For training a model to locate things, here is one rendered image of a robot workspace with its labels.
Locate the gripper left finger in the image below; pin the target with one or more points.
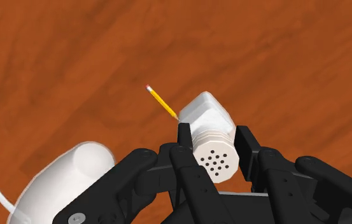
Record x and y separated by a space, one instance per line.
191 173

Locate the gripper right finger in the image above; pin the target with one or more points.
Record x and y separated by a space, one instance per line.
275 173

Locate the white salt shaker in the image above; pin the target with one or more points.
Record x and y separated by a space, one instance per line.
210 130

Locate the yellow pencil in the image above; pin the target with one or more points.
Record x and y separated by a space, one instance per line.
162 102

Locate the white cup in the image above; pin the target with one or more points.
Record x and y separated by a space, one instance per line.
64 183

